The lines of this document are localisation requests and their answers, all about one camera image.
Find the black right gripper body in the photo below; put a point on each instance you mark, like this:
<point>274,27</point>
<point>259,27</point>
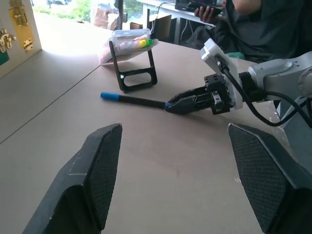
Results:
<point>219,92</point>

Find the person's hand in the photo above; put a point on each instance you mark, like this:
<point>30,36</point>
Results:
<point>207,13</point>

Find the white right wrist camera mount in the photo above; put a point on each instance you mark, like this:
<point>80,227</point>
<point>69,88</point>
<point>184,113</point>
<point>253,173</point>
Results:
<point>220,54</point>

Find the black pen with blue cap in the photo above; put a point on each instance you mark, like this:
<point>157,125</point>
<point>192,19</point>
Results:
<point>136,100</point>

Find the green highlighter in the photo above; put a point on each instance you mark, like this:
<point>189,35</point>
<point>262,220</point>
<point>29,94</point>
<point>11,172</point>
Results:
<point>150,42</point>

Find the black frame pen holder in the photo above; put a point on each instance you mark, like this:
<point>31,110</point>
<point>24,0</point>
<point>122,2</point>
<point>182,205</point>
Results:
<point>131,78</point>

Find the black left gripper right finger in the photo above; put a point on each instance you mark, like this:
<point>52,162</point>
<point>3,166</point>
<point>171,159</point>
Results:
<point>268,178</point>

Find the clear plastic marker box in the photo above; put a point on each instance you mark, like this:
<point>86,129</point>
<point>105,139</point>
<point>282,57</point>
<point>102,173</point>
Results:
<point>126,44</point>

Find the grey robot body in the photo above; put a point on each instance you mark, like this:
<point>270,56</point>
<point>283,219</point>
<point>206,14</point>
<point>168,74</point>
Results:
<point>296,129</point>

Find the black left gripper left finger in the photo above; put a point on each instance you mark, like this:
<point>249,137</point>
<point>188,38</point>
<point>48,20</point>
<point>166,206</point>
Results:
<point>80,185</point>

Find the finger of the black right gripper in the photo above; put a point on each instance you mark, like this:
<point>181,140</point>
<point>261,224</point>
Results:
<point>187,93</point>
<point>190,107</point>

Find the wooden board with brass latches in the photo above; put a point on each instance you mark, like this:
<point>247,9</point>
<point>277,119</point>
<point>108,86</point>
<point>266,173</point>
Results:
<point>18,29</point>

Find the black phone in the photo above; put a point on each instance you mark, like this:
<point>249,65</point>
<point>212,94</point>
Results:
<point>214,11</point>

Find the white background table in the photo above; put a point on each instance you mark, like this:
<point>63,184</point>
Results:
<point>170,12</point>

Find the yellow highlighter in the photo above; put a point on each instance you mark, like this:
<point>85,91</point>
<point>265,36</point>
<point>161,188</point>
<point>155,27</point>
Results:
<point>142,44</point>

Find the person in dark clothes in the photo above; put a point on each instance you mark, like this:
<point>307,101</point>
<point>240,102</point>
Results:
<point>263,29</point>

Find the brown cardboard box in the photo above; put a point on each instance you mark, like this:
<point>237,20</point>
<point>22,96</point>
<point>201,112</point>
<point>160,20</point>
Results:
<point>104,17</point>

